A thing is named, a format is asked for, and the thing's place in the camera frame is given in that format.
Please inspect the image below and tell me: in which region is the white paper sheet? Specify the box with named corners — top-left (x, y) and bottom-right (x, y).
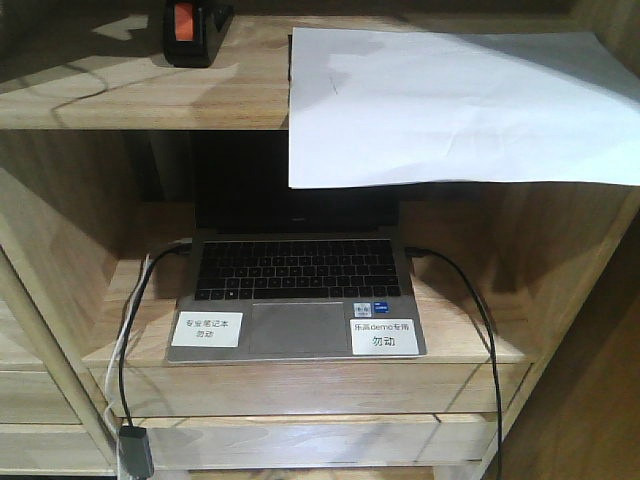
top-left (289, 28), bottom-right (639, 189)

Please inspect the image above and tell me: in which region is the black orange stapler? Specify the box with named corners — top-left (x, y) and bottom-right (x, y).
top-left (162, 1), bottom-right (234, 68)

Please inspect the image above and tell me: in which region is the silver open laptop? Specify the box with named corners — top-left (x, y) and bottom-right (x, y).
top-left (166, 130), bottom-right (427, 364)

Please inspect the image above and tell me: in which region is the white label sticker right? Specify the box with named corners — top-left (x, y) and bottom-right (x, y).
top-left (350, 318), bottom-right (420, 356)

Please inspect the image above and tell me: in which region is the white label sticker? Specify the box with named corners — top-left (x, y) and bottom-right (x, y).
top-left (350, 318), bottom-right (420, 356)
top-left (171, 311), bottom-right (243, 348)

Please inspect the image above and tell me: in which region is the white label sticker left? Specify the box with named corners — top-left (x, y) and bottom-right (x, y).
top-left (171, 311), bottom-right (243, 348)

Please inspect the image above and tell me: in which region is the grey usb hub adapter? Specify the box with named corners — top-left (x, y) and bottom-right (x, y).
top-left (118, 425), bottom-right (155, 479)

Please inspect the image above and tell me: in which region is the black cable right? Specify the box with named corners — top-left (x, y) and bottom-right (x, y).
top-left (403, 246), bottom-right (505, 480)

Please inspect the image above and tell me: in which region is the black usb cable left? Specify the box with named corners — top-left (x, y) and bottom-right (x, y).
top-left (117, 244), bottom-right (192, 429)

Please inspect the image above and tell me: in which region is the white charging cable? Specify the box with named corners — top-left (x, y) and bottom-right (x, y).
top-left (103, 238), bottom-right (194, 480)

